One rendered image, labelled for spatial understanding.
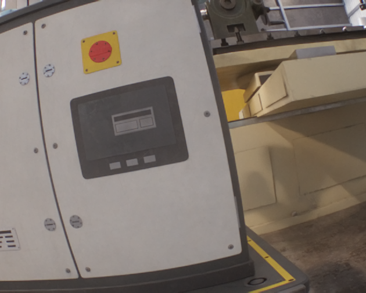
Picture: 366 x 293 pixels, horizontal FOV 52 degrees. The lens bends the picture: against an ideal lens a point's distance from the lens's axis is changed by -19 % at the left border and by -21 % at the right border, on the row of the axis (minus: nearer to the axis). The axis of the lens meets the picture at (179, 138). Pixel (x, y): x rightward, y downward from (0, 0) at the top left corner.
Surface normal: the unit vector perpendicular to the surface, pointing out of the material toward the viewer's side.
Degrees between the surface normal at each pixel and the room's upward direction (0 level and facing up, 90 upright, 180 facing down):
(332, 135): 90
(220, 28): 90
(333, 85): 90
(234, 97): 90
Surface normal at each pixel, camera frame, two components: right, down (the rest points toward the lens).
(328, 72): -0.09, 0.01
